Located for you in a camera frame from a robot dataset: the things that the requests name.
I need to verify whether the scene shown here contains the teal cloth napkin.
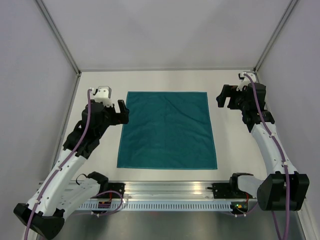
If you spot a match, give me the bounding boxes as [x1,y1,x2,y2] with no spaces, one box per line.
[117,91,218,170]

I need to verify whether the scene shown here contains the right aluminium frame post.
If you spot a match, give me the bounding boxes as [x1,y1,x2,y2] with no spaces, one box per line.
[253,0,300,73]

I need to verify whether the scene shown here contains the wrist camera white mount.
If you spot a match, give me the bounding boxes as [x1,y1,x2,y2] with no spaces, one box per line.
[91,86,114,108]
[236,71,257,91]

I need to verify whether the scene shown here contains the aluminium mounting rail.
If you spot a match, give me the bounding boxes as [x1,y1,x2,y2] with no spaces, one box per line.
[37,180,308,201]

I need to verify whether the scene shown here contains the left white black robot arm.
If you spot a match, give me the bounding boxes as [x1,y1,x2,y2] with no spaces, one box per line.
[13,99,130,240]

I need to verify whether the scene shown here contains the white slotted cable duct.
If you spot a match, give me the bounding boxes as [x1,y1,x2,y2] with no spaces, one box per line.
[78,200,232,212]

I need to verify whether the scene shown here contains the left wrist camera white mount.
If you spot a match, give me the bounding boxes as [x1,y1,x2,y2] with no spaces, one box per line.
[91,86,114,108]

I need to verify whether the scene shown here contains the aluminium frame post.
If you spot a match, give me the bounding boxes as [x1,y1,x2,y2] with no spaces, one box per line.
[253,0,300,73]
[34,0,81,76]

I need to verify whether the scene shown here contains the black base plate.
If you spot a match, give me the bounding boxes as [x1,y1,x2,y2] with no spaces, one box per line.
[206,182,254,200]
[98,182,125,200]

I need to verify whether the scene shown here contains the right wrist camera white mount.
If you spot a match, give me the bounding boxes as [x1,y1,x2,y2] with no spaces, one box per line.
[236,71,257,91]

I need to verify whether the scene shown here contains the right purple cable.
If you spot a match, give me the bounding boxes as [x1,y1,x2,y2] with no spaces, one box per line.
[243,72,291,240]

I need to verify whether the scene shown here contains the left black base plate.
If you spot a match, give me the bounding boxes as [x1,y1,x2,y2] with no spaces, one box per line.
[98,182,125,200]

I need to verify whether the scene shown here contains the left aluminium frame post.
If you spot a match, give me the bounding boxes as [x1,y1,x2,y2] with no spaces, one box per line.
[34,0,81,76]

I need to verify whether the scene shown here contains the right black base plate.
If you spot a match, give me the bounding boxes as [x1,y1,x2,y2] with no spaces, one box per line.
[206,182,254,200]

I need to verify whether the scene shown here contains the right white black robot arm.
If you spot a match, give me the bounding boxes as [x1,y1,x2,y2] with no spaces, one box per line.
[216,83,310,211]

